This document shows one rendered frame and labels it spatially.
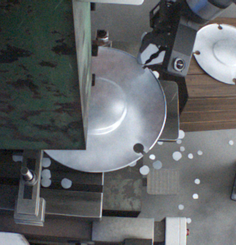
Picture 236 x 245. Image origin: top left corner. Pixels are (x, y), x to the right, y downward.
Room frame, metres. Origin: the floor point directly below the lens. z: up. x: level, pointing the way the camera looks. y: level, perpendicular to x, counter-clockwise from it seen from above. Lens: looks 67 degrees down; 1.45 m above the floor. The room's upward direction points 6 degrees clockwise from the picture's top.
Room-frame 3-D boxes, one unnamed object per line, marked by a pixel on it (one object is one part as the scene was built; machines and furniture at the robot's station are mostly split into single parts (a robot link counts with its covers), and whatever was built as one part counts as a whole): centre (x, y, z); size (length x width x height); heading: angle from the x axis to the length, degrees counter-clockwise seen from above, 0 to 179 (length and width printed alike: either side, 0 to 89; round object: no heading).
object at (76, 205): (0.32, 0.17, 0.68); 0.45 x 0.30 x 0.06; 3
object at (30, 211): (0.15, 0.16, 0.76); 0.17 x 0.06 x 0.10; 3
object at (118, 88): (0.33, 0.05, 0.78); 0.29 x 0.29 x 0.01
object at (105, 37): (0.50, 0.06, 0.75); 0.03 x 0.03 x 0.10; 3
